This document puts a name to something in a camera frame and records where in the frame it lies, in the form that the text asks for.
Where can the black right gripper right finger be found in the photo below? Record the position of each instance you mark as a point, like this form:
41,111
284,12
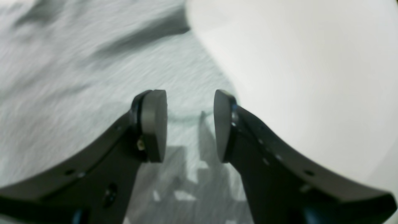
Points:
281,185

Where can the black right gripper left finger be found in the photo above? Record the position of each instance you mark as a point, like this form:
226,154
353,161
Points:
95,185

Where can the grey T-shirt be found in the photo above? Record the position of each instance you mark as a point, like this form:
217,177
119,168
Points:
70,68

